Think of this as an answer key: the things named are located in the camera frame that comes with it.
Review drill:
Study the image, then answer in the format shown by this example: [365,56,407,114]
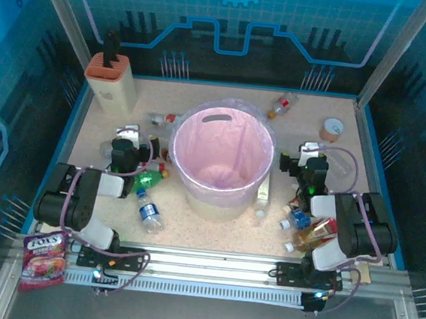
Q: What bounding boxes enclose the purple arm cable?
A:
[288,143,394,319]
[52,122,164,301]

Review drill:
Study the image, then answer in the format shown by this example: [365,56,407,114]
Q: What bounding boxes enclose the clear unlabelled plastic bottle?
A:
[98,139,116,161]

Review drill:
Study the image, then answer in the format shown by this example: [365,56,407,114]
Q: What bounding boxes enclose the green plastic soda bottle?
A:
[132,167,171,194]

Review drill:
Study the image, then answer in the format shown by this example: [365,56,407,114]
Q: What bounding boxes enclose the aluminium frame post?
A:
[21,0,98,75]
[355,0,426,113]

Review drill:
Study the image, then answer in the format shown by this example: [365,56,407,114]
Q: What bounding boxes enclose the pink-lined trash bin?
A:
[163,92,280,213]

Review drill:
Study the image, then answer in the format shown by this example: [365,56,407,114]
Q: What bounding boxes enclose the amber tea bottle red label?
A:
[282,212,340,258]

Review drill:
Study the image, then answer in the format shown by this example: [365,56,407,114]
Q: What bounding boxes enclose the black knife handle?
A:
[100,28,122,71]

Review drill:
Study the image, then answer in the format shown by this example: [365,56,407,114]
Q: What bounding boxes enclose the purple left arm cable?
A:
[52,122,164,301]

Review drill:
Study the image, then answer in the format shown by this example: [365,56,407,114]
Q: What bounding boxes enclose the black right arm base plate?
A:
[274,260,345,293]

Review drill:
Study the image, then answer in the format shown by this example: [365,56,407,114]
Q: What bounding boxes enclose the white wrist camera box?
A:
[297,140,327,167]
[115,122,144,146]

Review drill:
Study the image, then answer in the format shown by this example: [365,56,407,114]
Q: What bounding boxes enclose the small wooden block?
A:
[350,265,373,287]

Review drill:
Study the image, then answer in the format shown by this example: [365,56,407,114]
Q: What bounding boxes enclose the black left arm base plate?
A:
[75,242,152,274]

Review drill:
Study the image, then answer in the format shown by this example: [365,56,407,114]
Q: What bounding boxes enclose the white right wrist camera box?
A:
[297,140,327,167]

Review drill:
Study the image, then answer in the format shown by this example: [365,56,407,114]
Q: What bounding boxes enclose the clear bottle cream label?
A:
[251,169,273,228]

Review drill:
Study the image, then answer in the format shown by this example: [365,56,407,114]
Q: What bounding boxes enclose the red label bottle yellow cap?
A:
[264,89,299,123]

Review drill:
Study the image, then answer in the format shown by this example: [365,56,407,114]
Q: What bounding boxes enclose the aluminium mounting rail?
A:
[68,235,409,302]

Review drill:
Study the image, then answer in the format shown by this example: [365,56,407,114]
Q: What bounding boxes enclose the white slotted cable tray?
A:
[62,267,307,309]

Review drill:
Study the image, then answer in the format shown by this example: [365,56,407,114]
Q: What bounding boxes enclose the beige plastic bin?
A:
[183,185,252,227]

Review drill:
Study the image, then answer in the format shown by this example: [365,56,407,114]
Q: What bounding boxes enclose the beige knife block orange top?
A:
[80,50,143,116]

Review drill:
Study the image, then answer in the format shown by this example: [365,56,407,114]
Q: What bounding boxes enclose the blue label water bottle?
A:
[279,206,313,233]
[132,188,168,236]

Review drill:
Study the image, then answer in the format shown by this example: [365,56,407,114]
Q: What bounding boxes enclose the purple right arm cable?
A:
[288,143,394,319]

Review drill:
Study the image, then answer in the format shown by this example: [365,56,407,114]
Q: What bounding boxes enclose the clear tea bottle green band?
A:
[147,110,183,129]

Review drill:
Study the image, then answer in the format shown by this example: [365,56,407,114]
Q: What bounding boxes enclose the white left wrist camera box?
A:
[115,122,144,146]

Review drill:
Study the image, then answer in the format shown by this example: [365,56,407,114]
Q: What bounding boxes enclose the purple candy bag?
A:
[17,227,71,296]

